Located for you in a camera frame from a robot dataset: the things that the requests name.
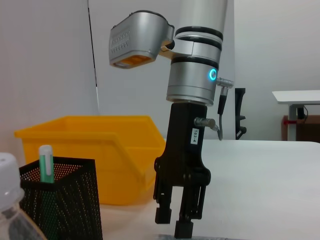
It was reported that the white background desk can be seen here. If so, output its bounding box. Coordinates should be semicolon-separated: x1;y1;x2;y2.
271;90;320;141

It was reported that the brown background cabinet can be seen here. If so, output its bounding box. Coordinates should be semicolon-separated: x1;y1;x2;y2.
282;114;320;143

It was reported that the green pen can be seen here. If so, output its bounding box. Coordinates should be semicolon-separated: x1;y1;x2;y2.
38;144;56;186

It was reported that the clear green-label water bottle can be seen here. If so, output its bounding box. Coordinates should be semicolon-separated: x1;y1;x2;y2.
0;152;51;240

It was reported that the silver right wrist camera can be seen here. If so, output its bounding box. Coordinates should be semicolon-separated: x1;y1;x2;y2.
109;10;176;69

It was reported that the yellow plastic bin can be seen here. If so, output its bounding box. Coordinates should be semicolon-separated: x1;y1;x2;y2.
14;115;167;206

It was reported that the black mesh pen holder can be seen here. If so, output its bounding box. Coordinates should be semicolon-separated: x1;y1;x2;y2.
19;156;104;240

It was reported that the right gripper cable with connector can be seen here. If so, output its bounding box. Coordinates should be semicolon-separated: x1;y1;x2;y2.
194;76;235;142

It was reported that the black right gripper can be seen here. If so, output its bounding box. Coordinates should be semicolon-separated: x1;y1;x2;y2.
153;102;213;240

